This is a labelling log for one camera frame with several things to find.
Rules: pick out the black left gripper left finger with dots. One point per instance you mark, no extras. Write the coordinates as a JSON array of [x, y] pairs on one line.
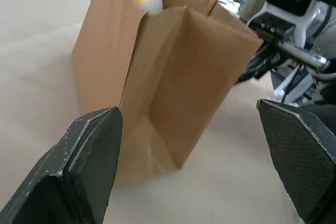
[[78, 171]]

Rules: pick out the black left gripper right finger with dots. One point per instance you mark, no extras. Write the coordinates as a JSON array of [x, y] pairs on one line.
[[302, 155]]

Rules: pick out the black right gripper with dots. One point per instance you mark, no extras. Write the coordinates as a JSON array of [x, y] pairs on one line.
[[294, 48]]

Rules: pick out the brown paper bag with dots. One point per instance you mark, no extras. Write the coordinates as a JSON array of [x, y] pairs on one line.
[[173, 82]]

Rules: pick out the silver robot body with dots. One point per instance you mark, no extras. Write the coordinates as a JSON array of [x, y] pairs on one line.
[[294, 87]]

